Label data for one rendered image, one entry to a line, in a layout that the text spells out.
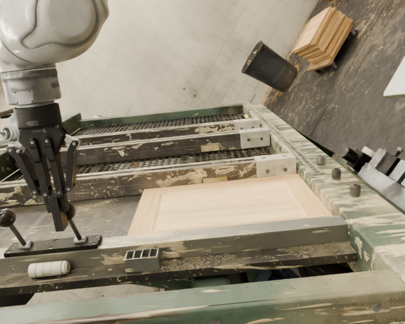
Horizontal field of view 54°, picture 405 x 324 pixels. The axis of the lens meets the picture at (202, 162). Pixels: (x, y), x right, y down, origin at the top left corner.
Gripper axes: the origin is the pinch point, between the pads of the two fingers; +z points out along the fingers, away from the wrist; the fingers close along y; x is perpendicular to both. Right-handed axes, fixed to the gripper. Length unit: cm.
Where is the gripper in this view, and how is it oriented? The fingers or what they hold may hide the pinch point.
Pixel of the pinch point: (58, 211)
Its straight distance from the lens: 79.8
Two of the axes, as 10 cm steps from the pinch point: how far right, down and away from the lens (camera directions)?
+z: 1.0, 9.6, 2.7
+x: -0.2, -2.7, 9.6
